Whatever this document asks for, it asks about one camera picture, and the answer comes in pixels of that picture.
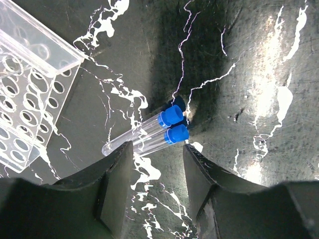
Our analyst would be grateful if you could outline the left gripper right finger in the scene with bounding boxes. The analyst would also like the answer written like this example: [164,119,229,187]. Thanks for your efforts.
[183,144,319,239]

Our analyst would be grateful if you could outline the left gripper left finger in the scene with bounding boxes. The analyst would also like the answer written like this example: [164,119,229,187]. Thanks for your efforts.
[0,142,133,239]

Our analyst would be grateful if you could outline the blue cap test tube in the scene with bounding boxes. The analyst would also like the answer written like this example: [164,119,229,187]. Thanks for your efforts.
[133,124,189,157]
[102,105,184,156]

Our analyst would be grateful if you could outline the clear test tube rack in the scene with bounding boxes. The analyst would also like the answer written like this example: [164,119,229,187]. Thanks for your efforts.
[0,0,85,173]

